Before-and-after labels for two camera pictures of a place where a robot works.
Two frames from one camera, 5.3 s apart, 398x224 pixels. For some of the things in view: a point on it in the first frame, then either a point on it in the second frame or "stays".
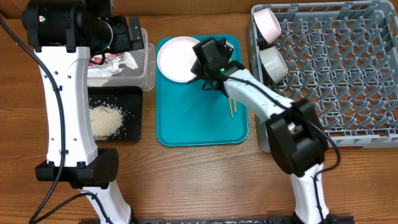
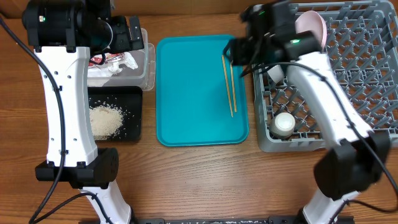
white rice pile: [105, 120] stays
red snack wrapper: [109, 57] stays
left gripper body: [121, 41] stays
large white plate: [175, 58] → [312, 20]
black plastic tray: [128, 100] stays
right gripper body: [199, 73] → [247, 52]
